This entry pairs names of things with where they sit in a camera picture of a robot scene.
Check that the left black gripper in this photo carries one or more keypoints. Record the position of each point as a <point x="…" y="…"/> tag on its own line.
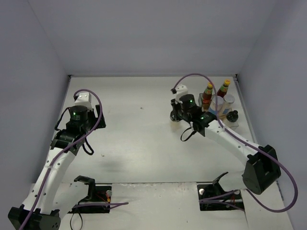
<point x="100" y="117"/>

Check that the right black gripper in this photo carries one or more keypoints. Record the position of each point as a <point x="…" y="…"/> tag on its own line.
<point x="173" y="113"/>

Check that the black cap white powder jar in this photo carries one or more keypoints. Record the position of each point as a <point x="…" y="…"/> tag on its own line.
<point x="173" y="117"/>

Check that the red sauce bottle yellow cap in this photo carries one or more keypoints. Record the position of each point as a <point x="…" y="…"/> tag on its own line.
<point x="207" y="96"/>

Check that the silver lid jar blue label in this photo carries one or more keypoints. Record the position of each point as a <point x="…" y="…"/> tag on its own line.
<point x="216" y="105"/>

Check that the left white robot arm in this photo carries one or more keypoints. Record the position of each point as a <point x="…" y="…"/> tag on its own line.
<point x="44" y="208"/>

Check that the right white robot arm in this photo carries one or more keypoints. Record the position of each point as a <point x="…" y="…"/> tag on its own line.
<point x="261" y="169"/>

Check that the clear tiered organizer tray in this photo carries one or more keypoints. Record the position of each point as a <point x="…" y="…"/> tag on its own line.
<point x="221" y="117"/>

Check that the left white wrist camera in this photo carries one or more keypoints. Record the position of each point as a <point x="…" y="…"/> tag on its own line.
<point x="84" y="99"/>

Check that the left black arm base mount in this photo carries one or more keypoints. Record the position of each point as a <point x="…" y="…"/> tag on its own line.
<point x="96" y="193"/>

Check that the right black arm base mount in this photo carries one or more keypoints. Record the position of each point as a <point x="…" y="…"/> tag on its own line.
<point x="212" y="197"/>

